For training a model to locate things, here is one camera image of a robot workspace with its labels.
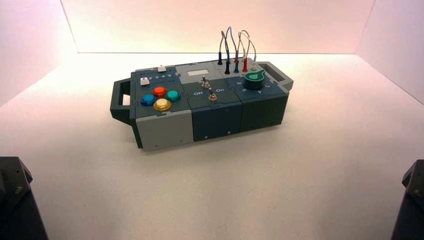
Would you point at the metal toggle switch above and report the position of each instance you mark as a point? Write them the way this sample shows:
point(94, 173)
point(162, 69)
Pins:
point(212, 96)
point(205, 82)

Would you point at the red round push button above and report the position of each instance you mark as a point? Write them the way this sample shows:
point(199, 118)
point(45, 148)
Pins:
point(159, 91)

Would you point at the white display window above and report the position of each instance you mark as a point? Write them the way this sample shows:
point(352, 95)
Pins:
point(197, 72)

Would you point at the dark teal grey control box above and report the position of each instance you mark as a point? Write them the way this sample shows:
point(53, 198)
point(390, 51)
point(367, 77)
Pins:
point(165, 129)

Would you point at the yellow round push button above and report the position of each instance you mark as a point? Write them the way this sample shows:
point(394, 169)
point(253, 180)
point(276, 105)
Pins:
point(162, 104)

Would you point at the green round push button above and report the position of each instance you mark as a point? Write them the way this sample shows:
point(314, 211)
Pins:
point(172, 96)

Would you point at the white slider knob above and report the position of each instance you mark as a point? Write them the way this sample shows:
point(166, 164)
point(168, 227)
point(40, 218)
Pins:
point(144, 81)
point(161, 68)

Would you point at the blue round push button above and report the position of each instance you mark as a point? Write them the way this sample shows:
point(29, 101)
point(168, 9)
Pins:
point(148, 99)

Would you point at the black green rotary knob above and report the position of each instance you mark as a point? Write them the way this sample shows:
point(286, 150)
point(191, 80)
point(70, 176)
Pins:
point(255, 80)

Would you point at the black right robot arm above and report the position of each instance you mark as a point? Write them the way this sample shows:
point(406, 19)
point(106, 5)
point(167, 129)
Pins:
point(410, 208)

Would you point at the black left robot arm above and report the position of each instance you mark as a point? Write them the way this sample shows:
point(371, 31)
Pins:
point(16, 205)

